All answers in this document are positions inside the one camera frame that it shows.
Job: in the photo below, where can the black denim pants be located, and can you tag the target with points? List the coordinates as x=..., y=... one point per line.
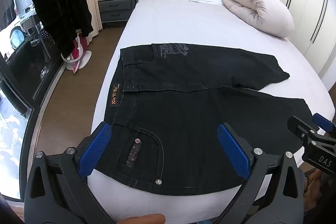
x=189, y=113

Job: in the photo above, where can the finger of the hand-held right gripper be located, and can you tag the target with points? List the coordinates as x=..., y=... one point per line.
x=302, y=127
x=324, y=121

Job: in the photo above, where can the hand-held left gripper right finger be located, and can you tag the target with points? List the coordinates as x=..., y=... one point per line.
x=231, y=150

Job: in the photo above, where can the grey bed with white sheet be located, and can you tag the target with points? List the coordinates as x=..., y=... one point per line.
x=189, y=22

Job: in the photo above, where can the rolled cream duvet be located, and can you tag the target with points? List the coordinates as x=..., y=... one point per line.
x=257, y=6

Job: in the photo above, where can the washing machine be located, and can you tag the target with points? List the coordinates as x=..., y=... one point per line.
x=18, y=35

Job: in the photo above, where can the glass sliding door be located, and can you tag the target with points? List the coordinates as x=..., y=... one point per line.
x=23, y=56

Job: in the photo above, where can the white wardrobe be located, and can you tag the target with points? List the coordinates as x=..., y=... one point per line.
x=307, y=3

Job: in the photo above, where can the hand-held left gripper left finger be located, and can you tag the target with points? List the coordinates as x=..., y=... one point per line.
x=95, y=150

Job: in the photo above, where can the pink steam iron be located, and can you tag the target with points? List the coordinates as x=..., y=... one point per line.
x=78, y=52

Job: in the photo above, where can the black hanging garment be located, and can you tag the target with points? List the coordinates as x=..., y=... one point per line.
x=61, y=3

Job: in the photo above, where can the person's right hand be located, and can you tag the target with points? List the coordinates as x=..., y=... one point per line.
x=312, y=184

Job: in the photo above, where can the grey nightstand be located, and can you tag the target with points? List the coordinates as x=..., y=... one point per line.
x=115, y=7

